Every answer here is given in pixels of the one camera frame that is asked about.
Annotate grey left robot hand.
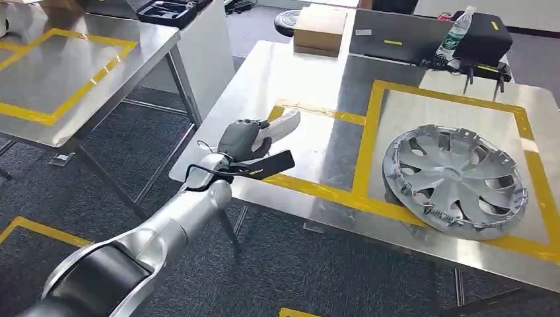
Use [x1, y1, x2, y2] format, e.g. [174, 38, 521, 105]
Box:
[217, 119, 273, 162]

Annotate white plastic curved part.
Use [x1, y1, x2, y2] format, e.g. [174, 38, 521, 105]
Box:
[251, 110, 302, 152]

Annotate steel bench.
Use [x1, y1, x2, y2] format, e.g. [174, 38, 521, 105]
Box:
[0, 0, 204, 220]
[168, 39, 560, 307]

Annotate white cabinet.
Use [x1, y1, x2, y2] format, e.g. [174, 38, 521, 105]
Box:
[139, 0, 236, 121]

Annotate black round stool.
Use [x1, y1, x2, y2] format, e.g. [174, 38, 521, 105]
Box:
[274, 9, 302, 38]

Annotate brown cardboard box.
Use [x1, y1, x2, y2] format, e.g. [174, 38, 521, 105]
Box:
[293, 5, 349, 57]

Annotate black open tool case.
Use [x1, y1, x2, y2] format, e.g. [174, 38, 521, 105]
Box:
[135, 0, 199, 30]

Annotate grey laptop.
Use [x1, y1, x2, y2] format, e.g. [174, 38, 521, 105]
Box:
[348, 9, 456, 67]

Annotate silver wheel hubcap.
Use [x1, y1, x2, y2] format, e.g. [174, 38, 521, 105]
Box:
[382, 124, 530, 242]

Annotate clear plastic water bottle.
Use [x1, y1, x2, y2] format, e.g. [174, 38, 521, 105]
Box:
[435, 5, 477, 62]

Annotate black tripod stand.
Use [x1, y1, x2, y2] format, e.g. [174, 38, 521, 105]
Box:
[422, 57, 512, 102]

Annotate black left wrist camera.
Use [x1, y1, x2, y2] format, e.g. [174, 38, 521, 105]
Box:
[227, 150, 296, 181]

